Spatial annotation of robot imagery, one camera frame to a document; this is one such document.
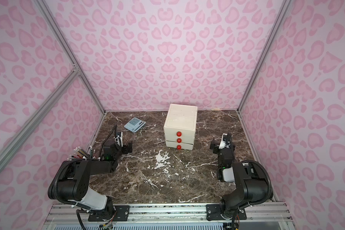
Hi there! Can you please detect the cream drawer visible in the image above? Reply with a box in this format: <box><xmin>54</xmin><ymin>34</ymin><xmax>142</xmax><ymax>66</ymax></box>
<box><xmin>165</xmin><ymin>141</ymin><xmax>193</xmax><ymax>150</ymax></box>
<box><xmin>165</xmin><ymin>136</ymin><xmax>195</xmax><ymax>145</ymax></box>
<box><xmin>164</xmin><ymin>127</ymin><xmax>195</xmax><ymax>142</ymax></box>

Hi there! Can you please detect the cream drawer cabinet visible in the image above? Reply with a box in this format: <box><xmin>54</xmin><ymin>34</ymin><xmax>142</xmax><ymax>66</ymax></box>
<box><xmin>163</xmin><ymin>103</ymin><xmax>198</xmax><ymax>151</ymax></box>

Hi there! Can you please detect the cream top drawer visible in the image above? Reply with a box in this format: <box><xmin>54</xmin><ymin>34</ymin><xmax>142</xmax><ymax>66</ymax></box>
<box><xmin>164</xmin><ymin>127</ymin><xmax>195</xmax><ymax>142</ymax></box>

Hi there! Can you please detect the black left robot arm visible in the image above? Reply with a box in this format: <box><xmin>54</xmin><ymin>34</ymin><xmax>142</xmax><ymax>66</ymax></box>
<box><xmin>48</xmin><ymin>132</ymin><xmax>133</xmax><ymax>214</ymax></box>

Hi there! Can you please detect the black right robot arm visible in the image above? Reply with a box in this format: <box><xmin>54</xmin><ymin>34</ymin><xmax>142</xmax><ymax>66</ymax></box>
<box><xmin>210</xmin><ymin>133</ymin><xmax>273</xmax><ymax>217</ymax></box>

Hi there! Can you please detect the cream bottom drawer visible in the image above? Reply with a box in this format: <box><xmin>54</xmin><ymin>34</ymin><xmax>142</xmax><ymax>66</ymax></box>
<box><xmin>165</xmin><ymin>141</ymin><xmax>193</xmax><ymax>150</ymax></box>

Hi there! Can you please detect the light blue calculator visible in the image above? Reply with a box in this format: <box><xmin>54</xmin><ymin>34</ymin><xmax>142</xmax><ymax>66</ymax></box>
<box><xmin>124</xmin><ymin>117</ymin><xmax>146</xmax><ymax>133</ymax></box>

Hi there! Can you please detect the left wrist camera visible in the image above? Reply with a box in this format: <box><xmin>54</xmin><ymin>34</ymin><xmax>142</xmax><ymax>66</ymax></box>
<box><xmin>115</xmin><ymin>131</ymin><xmax>123</xmax><ymax>148</ymax></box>

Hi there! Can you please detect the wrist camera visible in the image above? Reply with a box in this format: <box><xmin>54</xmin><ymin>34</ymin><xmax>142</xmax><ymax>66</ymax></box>
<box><xmin>219</xmin><ymin>133</ymin><xmax>231</xmax><ymax>150</ymax></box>
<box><xmin>115</xmin><ymin>131</ymin><xmax>123</xmax><ymax>148</ymax></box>

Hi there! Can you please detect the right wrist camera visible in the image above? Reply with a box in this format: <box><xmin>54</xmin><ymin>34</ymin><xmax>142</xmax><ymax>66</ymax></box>
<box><xmin>219</xmin><ymin>133</ymin><xmax>231</xmax><ymax>150</ymax></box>

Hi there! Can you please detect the coloured wire bundle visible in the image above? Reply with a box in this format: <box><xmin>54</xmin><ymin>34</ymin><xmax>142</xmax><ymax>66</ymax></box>
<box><xmin>69</xmin><ymin>146</ymin><xmax>93</xmax><ymax>161</ymax></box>

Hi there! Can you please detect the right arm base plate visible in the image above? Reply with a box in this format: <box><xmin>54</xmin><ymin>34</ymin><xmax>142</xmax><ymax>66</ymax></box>
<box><xmin>206</xmin><ymin>204</ymin><xmax>247</xmax><ymax>221</ymax></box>

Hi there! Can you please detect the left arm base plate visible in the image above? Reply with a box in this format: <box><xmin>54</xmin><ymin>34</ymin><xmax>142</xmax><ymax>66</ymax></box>
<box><xmin>88</xmin><ymin>205</ymin><xmax>130</xmax><ymax>222</ymax></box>

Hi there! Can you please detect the aluminium mounting rail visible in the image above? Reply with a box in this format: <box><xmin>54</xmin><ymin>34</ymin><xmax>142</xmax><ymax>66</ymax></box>
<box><xmin>45</xmin><ymin>202</ymin><xmax>293</xmax><ymax>225</ymax></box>

